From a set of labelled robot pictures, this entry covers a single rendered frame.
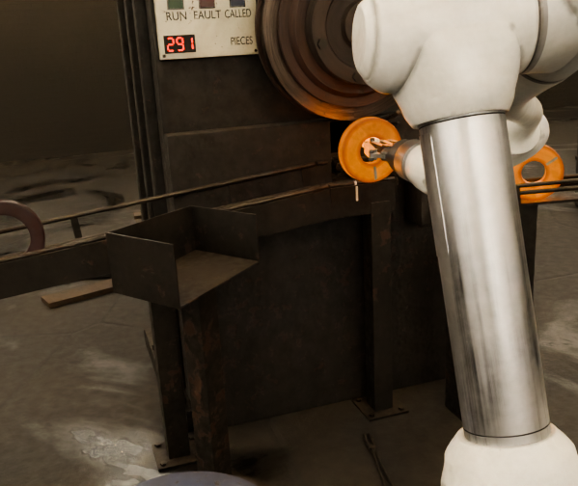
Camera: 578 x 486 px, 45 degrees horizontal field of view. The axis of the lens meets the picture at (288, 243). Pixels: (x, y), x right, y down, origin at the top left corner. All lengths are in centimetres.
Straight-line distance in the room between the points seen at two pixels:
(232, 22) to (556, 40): 115
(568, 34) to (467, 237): 25
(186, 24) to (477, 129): 117
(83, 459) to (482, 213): 154
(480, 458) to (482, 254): 23
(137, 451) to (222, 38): 116
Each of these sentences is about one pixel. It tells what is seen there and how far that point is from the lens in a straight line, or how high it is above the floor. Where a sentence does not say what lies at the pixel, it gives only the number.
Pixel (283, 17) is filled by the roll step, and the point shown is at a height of 114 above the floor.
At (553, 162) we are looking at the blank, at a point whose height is 73.
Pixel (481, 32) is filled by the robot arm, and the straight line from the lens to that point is 81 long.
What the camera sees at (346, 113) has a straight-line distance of 185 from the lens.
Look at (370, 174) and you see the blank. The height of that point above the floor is 77.
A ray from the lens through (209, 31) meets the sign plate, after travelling 187.
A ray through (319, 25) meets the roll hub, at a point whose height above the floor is 112.
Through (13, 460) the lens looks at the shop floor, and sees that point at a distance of 218.
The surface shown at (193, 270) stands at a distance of 159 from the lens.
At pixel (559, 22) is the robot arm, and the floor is 110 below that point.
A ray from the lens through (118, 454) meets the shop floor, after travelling 209.
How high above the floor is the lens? 110
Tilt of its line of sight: 17 degrees down
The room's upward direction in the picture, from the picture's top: 3 degrees counter-clockwise
